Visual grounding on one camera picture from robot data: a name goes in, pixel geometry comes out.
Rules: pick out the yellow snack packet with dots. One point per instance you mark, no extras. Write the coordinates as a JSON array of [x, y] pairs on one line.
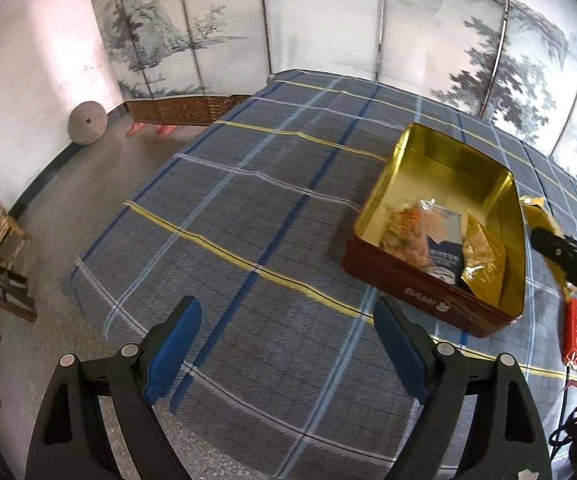
[[538, 215], [483, 255]]

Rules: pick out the red low object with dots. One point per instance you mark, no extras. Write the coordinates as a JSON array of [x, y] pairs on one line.
[[146, 131]]

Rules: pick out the red and gold tin box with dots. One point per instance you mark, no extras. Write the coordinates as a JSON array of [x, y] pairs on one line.
[[448, 170]]

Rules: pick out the navy cracker packet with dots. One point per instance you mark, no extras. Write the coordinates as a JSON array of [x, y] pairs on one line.
[[446, 257]]

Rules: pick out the brown woven panel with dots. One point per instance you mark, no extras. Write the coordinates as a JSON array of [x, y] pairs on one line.
[[183, 110]]

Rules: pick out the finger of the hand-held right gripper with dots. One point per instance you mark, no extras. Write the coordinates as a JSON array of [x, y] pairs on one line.
[[573, 262]]

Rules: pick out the red peanut packet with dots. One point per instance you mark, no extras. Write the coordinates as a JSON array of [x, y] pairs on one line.
[[413, 240]]

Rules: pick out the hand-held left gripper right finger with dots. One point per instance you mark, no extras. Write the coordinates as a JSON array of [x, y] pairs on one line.
[[401, 355]]

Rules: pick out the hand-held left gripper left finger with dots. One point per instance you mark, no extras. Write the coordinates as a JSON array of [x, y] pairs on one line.
[[171, 355]]

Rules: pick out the round stone disc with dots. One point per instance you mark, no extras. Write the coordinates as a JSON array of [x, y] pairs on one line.
[[87, 124]]

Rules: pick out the red long snack packet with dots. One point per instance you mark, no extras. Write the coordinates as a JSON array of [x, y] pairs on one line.
[[575, 327]]

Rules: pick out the painted folding screen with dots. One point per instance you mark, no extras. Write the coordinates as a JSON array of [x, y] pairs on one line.
[[318, 20]]

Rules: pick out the plaid tablecloth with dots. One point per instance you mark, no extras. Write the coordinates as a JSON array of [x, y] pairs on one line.
[[248, 185]]

